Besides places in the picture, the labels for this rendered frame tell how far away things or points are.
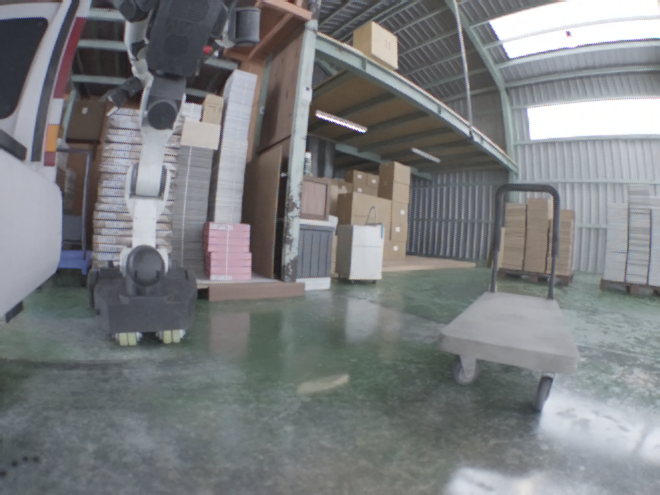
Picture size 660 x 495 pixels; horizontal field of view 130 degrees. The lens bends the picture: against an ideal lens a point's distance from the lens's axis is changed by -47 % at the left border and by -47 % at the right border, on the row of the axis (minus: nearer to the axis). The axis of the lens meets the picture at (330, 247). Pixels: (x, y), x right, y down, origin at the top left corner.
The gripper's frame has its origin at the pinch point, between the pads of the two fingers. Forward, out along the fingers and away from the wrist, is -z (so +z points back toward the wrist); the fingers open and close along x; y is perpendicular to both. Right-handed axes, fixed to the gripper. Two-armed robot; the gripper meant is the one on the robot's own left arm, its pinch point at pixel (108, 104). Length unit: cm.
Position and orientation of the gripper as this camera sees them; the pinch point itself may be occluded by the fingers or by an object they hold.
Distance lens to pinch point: 160.8
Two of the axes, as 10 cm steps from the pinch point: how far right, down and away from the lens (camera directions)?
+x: -1.7, 3.2, 9.3
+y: -8.0, -6.0, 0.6
